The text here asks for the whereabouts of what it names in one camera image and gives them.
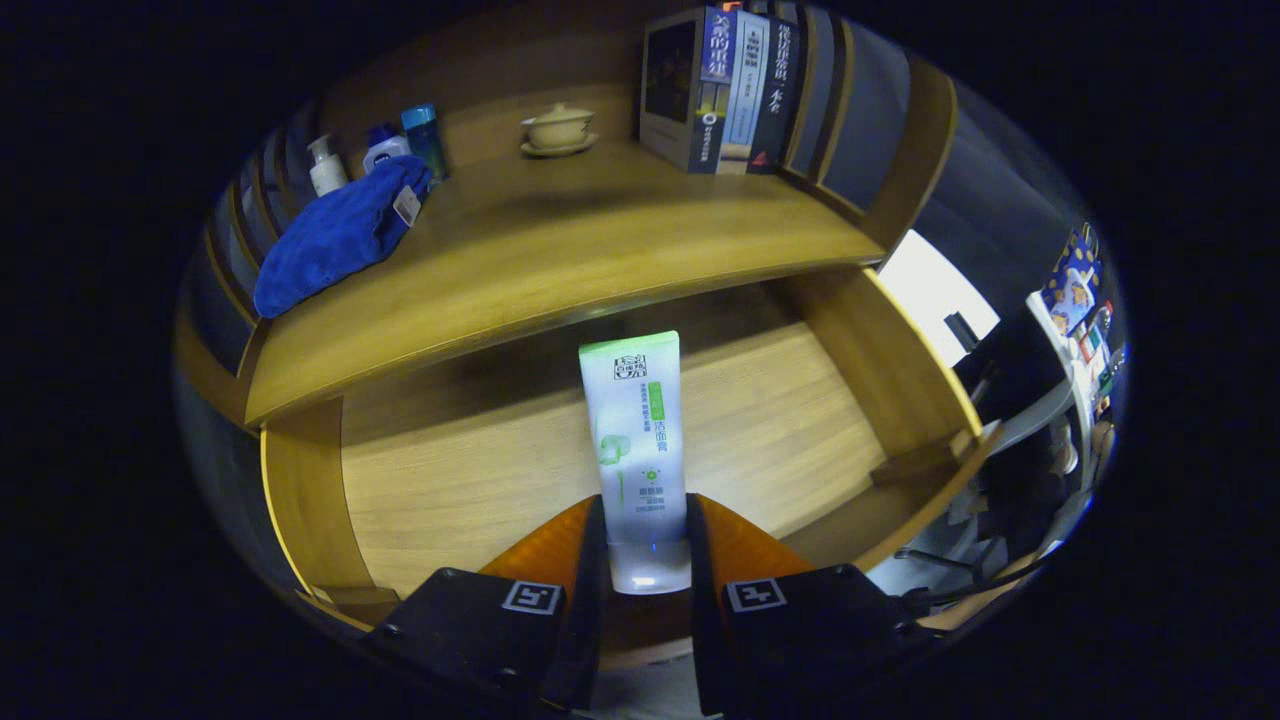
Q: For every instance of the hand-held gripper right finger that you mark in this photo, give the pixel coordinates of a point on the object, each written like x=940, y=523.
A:
x=700, y=600

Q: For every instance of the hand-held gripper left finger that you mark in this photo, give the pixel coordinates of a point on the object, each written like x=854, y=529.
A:
x=590, y=600

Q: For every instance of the white and green tube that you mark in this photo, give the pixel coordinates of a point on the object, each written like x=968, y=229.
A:
x=635, y=430

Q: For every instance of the wooden drawer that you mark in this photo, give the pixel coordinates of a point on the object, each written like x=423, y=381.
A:
x=450, y=470

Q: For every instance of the wooden countertop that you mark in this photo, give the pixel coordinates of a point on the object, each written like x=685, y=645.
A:
x=560, y=240

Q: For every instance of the white side cabinet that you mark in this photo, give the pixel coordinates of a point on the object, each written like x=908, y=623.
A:
x=930, y=290

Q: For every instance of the wooden cabinet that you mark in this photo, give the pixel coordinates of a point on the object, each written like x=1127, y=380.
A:
x=480, y=120

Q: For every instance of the blue towel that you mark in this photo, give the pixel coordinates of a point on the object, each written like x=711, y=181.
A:
x=340, y=235

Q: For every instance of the beige saucer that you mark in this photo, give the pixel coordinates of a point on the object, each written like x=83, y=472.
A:
x=560, y=151

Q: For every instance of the beige lidded teacup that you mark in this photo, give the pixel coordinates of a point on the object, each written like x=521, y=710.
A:
x=558, y=128

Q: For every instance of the teal bottle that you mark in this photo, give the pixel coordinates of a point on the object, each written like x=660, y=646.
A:
x=425, y=140

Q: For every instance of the colourful printed bag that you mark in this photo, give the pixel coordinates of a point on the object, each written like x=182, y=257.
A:
x=1072, y=280

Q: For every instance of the white bottle with blue cap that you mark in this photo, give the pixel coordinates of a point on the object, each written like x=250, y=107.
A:
x=385, y=152

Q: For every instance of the white pump bottle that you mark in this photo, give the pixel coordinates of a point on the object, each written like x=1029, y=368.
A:
x=327, y=175

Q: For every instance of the black spine book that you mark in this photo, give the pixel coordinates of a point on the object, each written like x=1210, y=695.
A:
x=775, y=100

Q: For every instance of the white spine book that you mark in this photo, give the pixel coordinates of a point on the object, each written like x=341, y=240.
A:
x=745, y=90

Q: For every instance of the blue spine book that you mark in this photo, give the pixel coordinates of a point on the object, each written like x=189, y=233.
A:
x=670, y=80

